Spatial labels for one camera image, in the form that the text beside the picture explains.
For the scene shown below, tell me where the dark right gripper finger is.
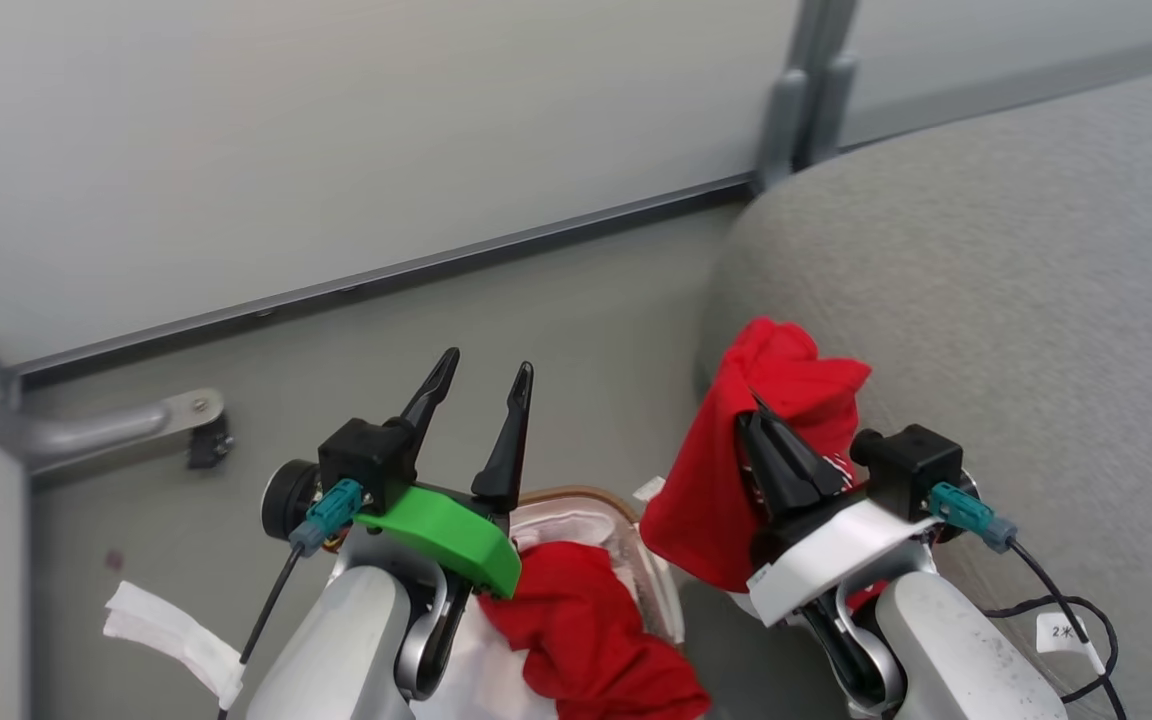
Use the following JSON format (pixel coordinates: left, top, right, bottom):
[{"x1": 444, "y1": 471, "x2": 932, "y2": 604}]
[
  {"x1": 735, "y1": 408, "x2": 809, "y2": 523},
  {"x1": 750, "y1": 393, "x2": 849, "y2": 507}
]

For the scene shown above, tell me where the grey metal partition post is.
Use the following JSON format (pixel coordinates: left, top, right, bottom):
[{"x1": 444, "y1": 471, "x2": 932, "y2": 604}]
[{"x1": 754, "y1": 0, "x2": 859, "y2": 193}]

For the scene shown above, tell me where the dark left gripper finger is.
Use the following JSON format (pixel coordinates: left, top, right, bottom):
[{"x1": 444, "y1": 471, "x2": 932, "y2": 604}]
[
  {"x1": 398, "y1": 347, "x2": 461, "y2": 443},
  {"x1": 470, "y1": 361, "x2": 535, "y2": 513}
]

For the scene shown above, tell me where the translucent laundry basket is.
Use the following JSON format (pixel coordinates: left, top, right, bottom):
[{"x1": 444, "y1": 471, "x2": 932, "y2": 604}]
[{"x1": 514, "y1": 486, "x2": 687, "y2": 647}]

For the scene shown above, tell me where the grey fabric sofa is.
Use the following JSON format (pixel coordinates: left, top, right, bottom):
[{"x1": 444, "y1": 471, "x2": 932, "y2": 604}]
[{"x1": 694, "y1": 58, "x2": 1152, "y2": 720}]

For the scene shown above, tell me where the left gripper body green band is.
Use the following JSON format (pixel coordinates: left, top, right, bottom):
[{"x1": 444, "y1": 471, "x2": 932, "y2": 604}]
[{"x1": 354, "y1": 484, "x2": 523, "y2": 601}]

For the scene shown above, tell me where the grey metal floor bracket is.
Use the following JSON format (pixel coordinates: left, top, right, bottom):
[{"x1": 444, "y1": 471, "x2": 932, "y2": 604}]
[{"x1": 0, "y1": 358, "x2": 235, "y2": 481}]

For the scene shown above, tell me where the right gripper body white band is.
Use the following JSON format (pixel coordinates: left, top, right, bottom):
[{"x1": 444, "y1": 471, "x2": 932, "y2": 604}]
[{"x1": 746, "y1": 488, "x2": 939, "y2": 628}]

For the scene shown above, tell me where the black cable with paper tag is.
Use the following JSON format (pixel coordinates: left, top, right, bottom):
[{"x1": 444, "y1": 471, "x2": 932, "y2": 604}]
[{"x1": 929, "y1": 482, "x2": 1129, "y2": 720}]

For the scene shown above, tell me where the black cable teal plug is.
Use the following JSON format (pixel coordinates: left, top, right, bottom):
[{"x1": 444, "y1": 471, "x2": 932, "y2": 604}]
[{"x1": 218, "y1": 478, "x2": 369, "y2": 720}]

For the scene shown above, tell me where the white cloth strip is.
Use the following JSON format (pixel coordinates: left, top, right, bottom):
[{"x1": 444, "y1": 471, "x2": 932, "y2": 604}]
[{"x1": 102, "y1": 581, "x2": 246, "y2": 712}]

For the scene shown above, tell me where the red garment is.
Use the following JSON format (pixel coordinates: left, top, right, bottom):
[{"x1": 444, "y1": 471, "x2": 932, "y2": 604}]
[
  {"x1": 479, "y1": 540, "x2": 713, "y2": 720},
  {"x1": 639, "y1": 317, "x2": 873, "y2": 613}
]

